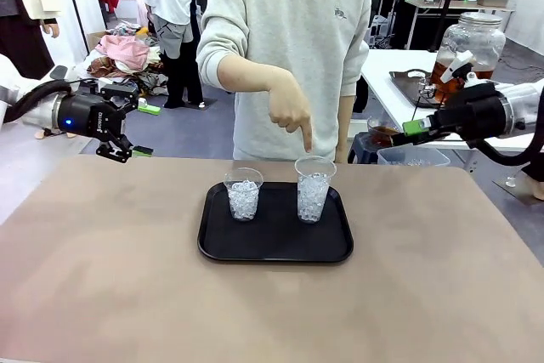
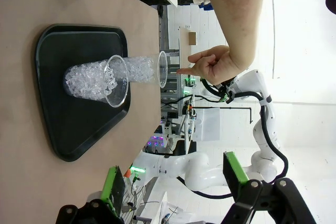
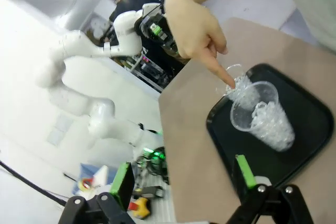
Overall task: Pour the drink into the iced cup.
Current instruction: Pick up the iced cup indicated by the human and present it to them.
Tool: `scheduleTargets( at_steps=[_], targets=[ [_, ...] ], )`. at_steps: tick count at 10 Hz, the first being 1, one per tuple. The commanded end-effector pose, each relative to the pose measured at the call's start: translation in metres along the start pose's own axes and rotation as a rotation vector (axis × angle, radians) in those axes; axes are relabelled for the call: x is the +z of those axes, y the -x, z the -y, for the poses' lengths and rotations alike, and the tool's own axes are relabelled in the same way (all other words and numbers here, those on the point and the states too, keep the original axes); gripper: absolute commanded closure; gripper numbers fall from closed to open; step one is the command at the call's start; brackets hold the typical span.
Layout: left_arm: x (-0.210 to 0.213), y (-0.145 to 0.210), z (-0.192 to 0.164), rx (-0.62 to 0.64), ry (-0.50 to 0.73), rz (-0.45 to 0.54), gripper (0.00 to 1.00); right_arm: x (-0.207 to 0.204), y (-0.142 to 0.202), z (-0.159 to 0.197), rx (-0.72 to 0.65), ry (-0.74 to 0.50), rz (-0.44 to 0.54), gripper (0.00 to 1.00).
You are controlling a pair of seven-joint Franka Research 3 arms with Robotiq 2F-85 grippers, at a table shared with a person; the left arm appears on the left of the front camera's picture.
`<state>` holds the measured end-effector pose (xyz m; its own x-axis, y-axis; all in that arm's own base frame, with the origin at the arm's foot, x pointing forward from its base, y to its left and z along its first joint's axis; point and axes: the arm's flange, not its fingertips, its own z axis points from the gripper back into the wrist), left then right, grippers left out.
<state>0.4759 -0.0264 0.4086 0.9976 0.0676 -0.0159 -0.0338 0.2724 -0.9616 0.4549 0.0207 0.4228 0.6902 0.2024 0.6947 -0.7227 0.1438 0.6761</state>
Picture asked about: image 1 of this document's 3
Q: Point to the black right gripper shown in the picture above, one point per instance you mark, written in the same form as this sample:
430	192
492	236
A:
476	112

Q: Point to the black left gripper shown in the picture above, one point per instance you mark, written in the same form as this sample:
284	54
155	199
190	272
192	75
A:
85	118

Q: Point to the tall clear plastic cup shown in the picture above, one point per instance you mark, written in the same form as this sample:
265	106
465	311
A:
313	197

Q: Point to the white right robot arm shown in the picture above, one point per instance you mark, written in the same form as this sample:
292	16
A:
527	99

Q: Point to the person's right forearm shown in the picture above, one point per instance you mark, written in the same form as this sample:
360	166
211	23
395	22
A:
246	74

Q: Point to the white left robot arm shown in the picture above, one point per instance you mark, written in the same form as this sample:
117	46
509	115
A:
10	72

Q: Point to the person's left forearm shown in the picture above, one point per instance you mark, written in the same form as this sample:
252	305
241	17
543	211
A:
345	125

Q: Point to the glass tea drink dispenser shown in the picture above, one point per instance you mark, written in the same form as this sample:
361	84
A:
472	40

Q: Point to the short clear plastic cup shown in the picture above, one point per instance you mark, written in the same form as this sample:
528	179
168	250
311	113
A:
243	201

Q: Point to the person's right hand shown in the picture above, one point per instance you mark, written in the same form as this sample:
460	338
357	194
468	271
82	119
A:
289	103

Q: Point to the clear plastic ice bin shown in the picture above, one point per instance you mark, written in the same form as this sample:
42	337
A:
421	158

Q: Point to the glass bowl brown liquid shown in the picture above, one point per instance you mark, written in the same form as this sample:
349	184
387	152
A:
378	135

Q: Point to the mixed clothes pile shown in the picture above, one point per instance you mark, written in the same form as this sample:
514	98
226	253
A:
149	80

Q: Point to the dark metal tray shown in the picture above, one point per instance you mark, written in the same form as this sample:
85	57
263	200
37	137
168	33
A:
408	82

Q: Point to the dark plastic stool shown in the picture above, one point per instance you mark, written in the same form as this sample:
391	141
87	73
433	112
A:
361	148

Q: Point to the pink cloth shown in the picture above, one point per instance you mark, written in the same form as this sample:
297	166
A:
125	50

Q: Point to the white side table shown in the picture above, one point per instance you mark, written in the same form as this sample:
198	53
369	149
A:
382	65

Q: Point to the small cardboard box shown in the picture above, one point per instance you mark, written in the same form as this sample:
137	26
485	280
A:
94	40

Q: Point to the white partition screen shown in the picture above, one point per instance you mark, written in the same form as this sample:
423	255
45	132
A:
87	6

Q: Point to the wooden top work table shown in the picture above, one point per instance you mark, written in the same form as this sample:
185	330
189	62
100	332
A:
425	5

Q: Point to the person in grey sweater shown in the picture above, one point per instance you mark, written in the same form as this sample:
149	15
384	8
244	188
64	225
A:
289	40

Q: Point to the black plastic serving tray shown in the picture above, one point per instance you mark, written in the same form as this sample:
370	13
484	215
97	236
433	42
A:
276	239

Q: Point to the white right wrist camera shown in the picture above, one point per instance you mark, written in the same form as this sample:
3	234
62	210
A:
457	66

